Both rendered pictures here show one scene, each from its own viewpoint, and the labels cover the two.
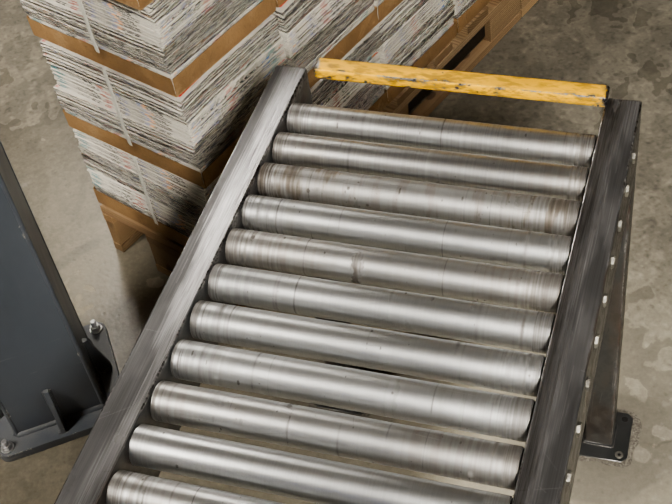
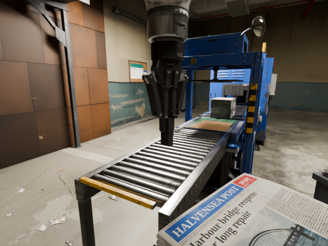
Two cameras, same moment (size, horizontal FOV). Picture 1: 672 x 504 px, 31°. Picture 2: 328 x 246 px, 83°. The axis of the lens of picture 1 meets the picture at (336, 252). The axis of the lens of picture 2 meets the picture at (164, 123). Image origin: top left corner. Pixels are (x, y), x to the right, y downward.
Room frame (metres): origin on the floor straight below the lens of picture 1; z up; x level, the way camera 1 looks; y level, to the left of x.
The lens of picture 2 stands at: (2.08, 0.06, 1.28)
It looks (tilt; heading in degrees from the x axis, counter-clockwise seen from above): 12 degrees down; 184
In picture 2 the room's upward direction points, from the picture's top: straight up
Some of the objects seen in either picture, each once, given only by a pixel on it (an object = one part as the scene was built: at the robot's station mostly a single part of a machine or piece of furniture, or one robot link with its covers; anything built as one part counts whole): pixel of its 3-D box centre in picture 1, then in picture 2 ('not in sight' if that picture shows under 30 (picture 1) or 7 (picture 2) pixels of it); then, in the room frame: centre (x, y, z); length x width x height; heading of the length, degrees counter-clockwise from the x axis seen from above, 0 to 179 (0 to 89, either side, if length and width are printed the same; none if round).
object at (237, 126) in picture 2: not in sight; (212, 127); (-0.17, 0.49, 0.75); 0.70 x 0.65 x 0.10; 155
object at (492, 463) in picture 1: (331, 432); (174, 154); (0.81, 0.04, 0.77); 0.47 x 0.05 x 0.05; 65
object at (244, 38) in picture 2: not in sight; (216, 49); (-0.17, 0.49, 1.65); 0.60 x 0.45 x 0.20; 65
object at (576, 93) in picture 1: (457, 81); (113, 191); (1.35, -0.22, 0.81); 0.43 x 0.03 x 0.02; 65
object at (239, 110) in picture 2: not in sight; (229, 113); (-1.20, 0.97, 0.75); 1.53 x 0.64 x 0.10; 155
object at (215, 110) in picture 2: not in sight; (223, 107); (-0.69, 0.73, 0.93); 0.38 x 0.30 x 0.26; 155
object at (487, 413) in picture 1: (347, 388); (170, 157); (0.87, 0.02, 0.77); 0.47 x 0.05 x 0.05; 65
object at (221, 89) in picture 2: not in sight; (243, 92); (-2.62, 1.67, 1.04); 1.51 x 1.30 x 2.07; 155
